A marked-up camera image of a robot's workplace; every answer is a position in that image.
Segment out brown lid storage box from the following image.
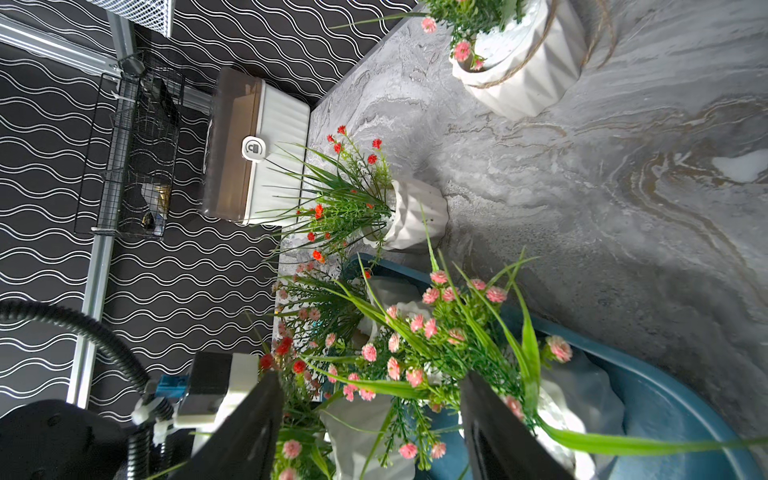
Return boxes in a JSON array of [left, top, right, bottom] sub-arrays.
[[201, 67, 311, 227]]

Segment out white pot green plant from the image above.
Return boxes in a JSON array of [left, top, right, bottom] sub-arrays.
[[308, 251, 767, 468]]

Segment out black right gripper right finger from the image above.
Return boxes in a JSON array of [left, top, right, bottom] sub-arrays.
[[459, 371, 571, 479]]

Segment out black wire wall basket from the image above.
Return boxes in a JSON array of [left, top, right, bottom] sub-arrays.
[[74, 50, 186, 239]]

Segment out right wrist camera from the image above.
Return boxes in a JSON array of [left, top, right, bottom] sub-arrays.
[[154, 351, 261, 454]]

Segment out pink flower potted plant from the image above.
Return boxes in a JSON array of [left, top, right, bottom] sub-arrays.
[[272, 257, 433, 385]]

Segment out white wire wall basket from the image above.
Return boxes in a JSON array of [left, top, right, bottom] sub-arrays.
[[89, 0, 176, 38]]

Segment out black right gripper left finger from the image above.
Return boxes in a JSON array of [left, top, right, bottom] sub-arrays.
[[173, 372, 284, 480]]

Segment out red flower potted plant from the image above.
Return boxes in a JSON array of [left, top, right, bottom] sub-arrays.
[[258, 125, 449, 263]]

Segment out white pot pink flowers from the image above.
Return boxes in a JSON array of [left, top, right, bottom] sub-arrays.
[[257, 335, 421, 480]]

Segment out teal plastic tray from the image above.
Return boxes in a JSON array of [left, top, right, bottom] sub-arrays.
[[349, 262, 762, 479]]

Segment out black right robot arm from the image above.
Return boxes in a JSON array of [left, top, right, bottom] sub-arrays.
[[1, 300, 570, 479]]

